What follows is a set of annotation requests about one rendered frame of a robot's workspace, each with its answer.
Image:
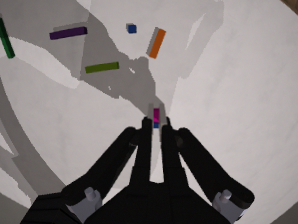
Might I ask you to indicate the small magenta block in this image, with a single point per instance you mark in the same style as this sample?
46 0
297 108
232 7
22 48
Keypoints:
156 114

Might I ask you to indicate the dark purple rod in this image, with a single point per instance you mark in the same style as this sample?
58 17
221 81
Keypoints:
68 33

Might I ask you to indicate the dark green rod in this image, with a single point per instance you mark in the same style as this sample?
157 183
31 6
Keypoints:
5 41

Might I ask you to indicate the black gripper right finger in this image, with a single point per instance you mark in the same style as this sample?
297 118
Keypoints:
228 197

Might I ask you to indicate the orange rod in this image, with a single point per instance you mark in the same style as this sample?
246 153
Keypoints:
157 43

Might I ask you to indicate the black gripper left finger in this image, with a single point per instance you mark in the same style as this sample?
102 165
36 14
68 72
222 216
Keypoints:
82 196

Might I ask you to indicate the lime green rod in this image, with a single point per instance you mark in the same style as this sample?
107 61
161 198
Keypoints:
102 67

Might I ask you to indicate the small blue block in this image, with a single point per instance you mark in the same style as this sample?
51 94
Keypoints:
156 125
132 29

